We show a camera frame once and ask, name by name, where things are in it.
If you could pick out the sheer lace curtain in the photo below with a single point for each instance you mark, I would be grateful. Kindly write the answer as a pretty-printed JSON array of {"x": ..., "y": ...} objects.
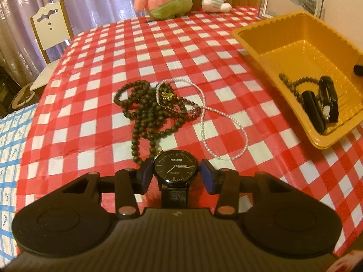
[{"x": 113, "y": 0}]

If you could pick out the dark wooden shelf rack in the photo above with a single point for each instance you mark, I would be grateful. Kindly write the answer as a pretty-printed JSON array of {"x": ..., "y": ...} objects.
[{"x": 4, "y": 90}]

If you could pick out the blue checkered cloth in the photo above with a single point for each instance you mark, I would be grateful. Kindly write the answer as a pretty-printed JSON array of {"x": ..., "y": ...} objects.
[{"x": 11, "y": 153}]

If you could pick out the pale floor object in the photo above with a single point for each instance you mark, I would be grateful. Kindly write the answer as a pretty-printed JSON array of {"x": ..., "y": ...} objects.
[{"x": 22, "y": 99}]

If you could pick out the red checkered tablecloth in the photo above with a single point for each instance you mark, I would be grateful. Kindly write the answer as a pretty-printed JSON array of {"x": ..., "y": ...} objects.
[{"x": 99, "y": 62}]

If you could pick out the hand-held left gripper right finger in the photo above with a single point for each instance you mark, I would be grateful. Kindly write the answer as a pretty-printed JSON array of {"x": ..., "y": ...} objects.
[{"x": 208, "y": 177}]

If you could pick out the white wooden chair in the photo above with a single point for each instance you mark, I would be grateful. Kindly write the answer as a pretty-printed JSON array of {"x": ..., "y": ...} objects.
[{"x": 54, "y": 38}]

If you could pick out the golden plastic tray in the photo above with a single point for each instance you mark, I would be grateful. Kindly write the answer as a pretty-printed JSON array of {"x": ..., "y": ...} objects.
[{"x": 297, "y": 59}]

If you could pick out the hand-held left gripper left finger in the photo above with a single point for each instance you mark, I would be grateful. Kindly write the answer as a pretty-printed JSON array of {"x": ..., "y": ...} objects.
[{"x": 147, "y": 175}]

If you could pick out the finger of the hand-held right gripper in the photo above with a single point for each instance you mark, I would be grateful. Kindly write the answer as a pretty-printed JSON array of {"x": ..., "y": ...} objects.
[{"x": 359, "y": 70}]

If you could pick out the lilac drape curtain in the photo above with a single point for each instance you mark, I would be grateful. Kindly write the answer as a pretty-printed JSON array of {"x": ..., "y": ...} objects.
[{"x": 17, "y": 19}]

